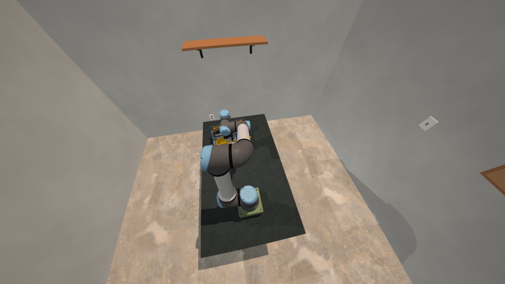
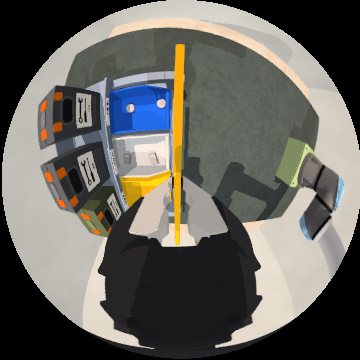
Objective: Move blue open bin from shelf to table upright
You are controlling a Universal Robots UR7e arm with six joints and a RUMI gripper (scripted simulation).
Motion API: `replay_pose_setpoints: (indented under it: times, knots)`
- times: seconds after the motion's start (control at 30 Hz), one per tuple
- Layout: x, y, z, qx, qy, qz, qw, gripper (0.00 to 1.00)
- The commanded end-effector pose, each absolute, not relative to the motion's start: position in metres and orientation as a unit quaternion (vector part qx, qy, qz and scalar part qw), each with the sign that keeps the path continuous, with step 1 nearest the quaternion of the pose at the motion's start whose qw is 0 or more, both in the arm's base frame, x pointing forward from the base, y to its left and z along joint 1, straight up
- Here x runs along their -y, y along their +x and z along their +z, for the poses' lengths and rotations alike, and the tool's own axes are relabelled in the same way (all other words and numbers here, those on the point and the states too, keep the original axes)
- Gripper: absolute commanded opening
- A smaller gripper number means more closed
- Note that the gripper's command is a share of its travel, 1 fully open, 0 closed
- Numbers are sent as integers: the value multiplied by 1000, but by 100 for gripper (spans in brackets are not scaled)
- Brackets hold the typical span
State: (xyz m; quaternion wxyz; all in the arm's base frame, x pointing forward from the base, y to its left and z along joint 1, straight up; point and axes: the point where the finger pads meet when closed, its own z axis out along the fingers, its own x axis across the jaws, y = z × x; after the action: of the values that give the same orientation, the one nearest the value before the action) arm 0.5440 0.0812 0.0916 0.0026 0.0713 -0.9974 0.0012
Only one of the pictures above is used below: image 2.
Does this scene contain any yellow open bin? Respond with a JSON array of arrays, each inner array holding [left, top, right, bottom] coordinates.
[[120, 170, 171, 207]]

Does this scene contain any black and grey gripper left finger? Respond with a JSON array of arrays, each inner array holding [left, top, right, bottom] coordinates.
[[98, 176, 174, 276]]

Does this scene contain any olive green storage case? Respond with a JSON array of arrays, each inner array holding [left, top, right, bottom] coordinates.
[[76, 186, 124, 238]]

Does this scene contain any blue bin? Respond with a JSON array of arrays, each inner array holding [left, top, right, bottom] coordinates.
[[109, 85, 171, 134]]

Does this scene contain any yellow vertical bar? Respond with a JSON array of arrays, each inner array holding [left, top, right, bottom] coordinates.
[[174, 45, 184, 245]]

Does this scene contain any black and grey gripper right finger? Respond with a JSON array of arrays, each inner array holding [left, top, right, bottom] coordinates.
[[181, 176, 261, 272]]

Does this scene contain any grey metal shelf rack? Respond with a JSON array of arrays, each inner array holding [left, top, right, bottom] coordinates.
[[54, 71, 175, 213]]

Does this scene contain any dark grey tool case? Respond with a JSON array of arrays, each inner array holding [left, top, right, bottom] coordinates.
[[40, 141, 110, 214], [38, 85, 101, 150]]

